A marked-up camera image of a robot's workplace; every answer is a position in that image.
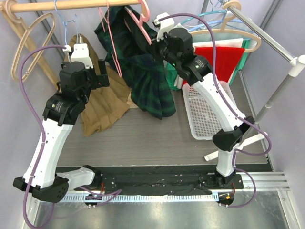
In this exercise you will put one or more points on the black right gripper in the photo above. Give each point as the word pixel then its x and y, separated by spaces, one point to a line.
pixel 156 45

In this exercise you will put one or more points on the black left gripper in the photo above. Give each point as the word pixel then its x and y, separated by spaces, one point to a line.
pixel 100 80

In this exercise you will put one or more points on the tan skirt with white lining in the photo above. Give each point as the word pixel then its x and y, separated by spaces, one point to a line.
pixel 106 105

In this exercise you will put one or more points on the dark green plaid garment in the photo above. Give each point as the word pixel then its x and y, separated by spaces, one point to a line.
pixel 142 73

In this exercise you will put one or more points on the pink hanger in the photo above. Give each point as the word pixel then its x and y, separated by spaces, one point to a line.
pixel 144 17
pixel 106 18

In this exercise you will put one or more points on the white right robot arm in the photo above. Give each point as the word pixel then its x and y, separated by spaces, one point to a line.
pixel 234 125

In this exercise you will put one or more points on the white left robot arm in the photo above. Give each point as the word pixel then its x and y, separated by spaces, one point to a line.
pixel 59 116

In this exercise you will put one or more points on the beige wooden hanger with clothes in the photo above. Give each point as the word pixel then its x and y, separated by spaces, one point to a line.
pixel 256 40

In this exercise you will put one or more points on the teal hanger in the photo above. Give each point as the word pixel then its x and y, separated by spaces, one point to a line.
pixel 203 14

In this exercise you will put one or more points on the wooden hanger rack with tray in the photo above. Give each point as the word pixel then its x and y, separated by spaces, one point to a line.
pixel 8 9

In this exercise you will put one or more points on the beige wooden hanger on rack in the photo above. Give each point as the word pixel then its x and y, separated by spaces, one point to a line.
pixel 27 42

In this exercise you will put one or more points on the red cloth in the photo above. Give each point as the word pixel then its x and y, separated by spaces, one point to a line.
pixel 227 59

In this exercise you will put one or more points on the white plastic basket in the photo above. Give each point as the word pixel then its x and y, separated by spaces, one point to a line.
pixel 203 122

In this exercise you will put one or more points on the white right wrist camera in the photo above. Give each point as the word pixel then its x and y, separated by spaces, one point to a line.
pixel 163 25

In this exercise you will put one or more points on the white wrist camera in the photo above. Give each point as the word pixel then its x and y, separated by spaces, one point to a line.
pixel 163 25
pixel 79 53

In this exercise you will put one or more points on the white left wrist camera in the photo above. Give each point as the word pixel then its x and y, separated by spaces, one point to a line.
pixel 79 53

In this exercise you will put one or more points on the blue hanger on rail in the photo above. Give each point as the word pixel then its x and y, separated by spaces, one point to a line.
pixel 216 20

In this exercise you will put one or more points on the metal clothes rail stand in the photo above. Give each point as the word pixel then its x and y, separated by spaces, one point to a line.
pixel 297 64

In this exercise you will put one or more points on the white slotted cable duct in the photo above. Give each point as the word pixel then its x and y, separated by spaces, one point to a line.
pixel 89 198

